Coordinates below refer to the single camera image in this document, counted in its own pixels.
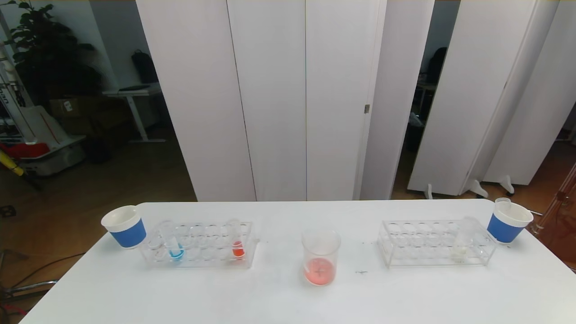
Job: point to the clear plastic test tube rack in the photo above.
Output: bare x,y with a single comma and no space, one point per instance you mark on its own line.
427,252
207,235

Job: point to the clear glass beaker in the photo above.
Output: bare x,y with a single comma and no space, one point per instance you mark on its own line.
320,272

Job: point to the brown cardboard box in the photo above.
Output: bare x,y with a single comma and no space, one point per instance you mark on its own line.
67,108

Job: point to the black backpack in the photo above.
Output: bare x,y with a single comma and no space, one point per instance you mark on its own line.
144,67

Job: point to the red box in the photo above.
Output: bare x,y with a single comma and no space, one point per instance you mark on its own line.
24,150

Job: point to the white standing desk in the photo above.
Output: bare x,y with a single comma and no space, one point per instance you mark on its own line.
130,92

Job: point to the black office chair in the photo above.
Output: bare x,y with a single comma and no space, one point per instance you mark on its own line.
435,63

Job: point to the white machine base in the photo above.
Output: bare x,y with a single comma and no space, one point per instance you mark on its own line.
45,130

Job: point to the test tube with blue liquid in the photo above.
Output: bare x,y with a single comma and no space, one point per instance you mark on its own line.
176,254

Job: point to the test tube with red liquid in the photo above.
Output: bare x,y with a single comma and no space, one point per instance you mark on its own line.
502,203
238,249

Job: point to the white folding partition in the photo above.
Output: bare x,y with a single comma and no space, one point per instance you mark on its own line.
472,90
270,90

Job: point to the blue white paper cup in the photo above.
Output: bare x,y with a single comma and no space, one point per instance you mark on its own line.
128,231
504,227

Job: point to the metal chair frame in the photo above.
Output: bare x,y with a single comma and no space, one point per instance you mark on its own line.
27,288

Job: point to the test tube with pale liquid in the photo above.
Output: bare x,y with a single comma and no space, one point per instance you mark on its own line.
460,252

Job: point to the black floor outlet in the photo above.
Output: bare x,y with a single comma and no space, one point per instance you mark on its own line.
6,210

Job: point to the dark green potted plant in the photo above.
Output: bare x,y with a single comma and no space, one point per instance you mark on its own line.
45,58

